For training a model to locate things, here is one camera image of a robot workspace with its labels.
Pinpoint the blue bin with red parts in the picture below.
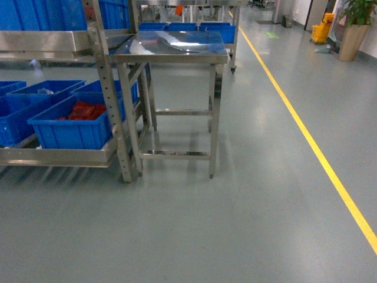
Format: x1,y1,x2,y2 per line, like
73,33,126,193
28,93,112,150

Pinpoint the red plastic parts pile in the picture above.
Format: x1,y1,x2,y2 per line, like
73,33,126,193
58,101,106,120

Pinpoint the stainless steel shelf rack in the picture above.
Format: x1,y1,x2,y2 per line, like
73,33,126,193
1,1,149,182

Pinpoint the stainless steel side table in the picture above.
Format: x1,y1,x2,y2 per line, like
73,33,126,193
112,31,229,178

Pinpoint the yellow mop bucket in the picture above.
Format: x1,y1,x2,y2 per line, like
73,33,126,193
310,13,335,44

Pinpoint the empty blue middle bin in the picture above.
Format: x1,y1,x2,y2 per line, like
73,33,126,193
1,80,85,147

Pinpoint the blue left bin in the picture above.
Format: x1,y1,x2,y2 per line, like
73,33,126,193
0,81,27,97

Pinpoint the potted green plant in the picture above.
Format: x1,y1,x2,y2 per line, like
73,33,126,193
338,0,376,62

